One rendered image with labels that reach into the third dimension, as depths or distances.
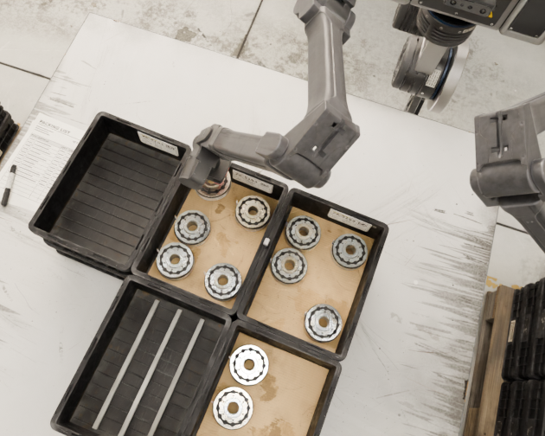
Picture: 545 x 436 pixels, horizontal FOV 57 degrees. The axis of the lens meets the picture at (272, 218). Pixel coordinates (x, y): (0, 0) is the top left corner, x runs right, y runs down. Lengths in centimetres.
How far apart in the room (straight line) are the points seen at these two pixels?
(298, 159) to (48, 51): 233
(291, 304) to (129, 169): 63
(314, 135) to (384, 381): 98
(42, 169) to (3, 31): 145
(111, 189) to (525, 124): 114
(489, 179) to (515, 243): 188
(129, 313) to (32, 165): 64
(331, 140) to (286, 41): 214
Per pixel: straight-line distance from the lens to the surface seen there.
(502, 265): 262
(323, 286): 145
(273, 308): 142
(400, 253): 168
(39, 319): 165
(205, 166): 117
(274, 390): 140
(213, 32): 292
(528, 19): 123
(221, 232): 148
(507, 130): 82
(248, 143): 95
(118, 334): 145
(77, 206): 157
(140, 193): 154
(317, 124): 76
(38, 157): 183
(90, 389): 145
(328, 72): 86
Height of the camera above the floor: 223
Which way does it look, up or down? 70 degrees down
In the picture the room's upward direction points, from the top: 11 degrees clockwise
